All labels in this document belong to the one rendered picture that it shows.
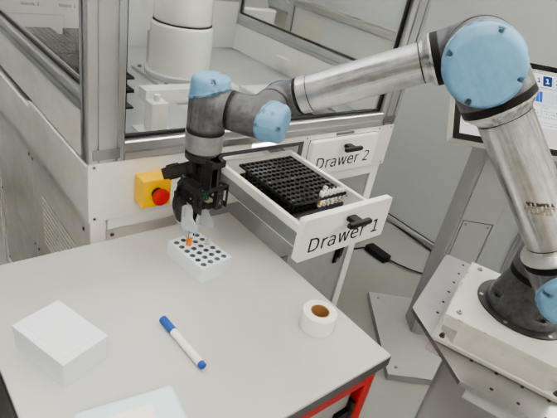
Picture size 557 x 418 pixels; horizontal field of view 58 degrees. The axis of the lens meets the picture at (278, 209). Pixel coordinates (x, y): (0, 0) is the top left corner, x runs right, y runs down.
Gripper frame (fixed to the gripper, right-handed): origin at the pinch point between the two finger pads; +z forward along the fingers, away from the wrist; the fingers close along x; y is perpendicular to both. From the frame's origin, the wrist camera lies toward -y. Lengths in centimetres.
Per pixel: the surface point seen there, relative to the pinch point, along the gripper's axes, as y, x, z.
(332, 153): -6, 58, -5
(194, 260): 6.1, -2.8, 3.5
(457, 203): 16, 116, 19
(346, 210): 22.4, 25.6, -9.1
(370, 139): -3, 74, -7
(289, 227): 15.4, 15.8, -3.9
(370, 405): 29, 69, 84
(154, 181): -10.8, -1.9, -7.5
